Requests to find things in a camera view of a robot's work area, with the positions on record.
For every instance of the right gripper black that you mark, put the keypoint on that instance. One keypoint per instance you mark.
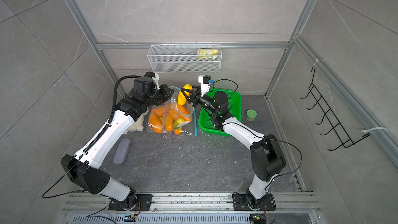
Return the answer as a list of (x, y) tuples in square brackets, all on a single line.
[(196, 100)]

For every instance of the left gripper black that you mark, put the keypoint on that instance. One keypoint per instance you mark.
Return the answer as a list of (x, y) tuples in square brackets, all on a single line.
[(165, 96)]

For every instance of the yellow mango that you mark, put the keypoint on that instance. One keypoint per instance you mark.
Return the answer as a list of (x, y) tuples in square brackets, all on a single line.
[(184, 94)]

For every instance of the large orange mango top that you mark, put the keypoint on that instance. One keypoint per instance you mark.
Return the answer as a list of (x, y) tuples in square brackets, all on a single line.
[(183, 110)]

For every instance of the clear zip-top bag blue zipper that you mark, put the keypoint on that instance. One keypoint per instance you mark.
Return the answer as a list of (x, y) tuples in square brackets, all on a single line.
[(170, 118)]

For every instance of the spare clear plastic bag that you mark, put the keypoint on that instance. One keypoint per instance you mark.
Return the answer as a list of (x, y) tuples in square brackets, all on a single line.
[(173, 110)]

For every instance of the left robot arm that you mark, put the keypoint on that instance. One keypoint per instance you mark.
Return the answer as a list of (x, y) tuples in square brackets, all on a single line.
[(83, 168)]

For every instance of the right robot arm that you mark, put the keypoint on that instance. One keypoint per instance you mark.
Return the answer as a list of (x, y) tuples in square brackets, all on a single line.
[(267, 158)]

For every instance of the green mango small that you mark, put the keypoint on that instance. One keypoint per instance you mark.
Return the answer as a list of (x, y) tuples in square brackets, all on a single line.
[(177, 123)]

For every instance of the green plastic basket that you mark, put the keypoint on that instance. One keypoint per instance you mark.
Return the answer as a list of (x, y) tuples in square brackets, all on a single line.
[(229, 105)]

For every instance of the white plush toy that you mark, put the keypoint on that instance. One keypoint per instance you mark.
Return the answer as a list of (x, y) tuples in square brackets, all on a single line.
[(138, 125)]

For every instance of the purple glasses case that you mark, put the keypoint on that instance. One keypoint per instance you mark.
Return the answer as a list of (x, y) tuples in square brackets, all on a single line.
[(122, 151)]

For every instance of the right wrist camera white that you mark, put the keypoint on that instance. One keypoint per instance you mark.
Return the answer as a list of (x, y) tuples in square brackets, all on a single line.
[(206, 82)]

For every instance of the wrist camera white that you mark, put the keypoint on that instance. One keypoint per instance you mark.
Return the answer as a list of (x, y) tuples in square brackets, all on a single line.
[(206, 82), (155, 78)]

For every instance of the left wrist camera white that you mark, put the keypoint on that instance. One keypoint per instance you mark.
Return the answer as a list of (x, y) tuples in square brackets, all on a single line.
[(155, 78)]

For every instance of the white wire wall basket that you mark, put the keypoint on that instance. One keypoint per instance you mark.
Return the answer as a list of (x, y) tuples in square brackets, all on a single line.
[(182, 58)]

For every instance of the yellow packet in wire basket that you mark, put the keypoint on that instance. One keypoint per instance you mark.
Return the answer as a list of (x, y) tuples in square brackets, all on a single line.
[(208, 53)]

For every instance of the black wall hook rack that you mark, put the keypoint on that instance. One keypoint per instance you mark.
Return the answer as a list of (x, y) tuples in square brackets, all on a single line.
[(329, 116)]

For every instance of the metal base rail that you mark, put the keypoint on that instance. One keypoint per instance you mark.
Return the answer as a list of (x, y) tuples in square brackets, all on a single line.
[(191, 208)]

